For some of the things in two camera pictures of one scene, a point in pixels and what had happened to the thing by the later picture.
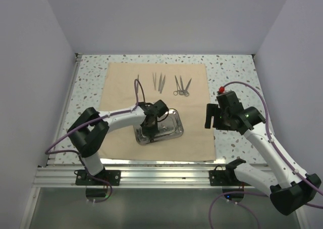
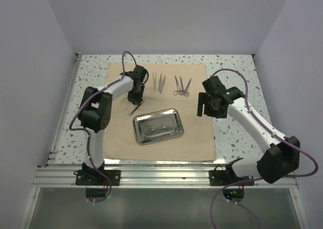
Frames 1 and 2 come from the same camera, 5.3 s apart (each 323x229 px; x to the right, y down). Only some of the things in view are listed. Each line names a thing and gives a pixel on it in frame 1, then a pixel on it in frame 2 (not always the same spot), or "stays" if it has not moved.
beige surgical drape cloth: [181, 87] stays
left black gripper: [151, 132] -> [138, 99]
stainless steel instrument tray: [170, 126] stays
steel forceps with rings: [175, 93] stays
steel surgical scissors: [186, 92] stays
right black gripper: [213, 110] -> [204, 99]
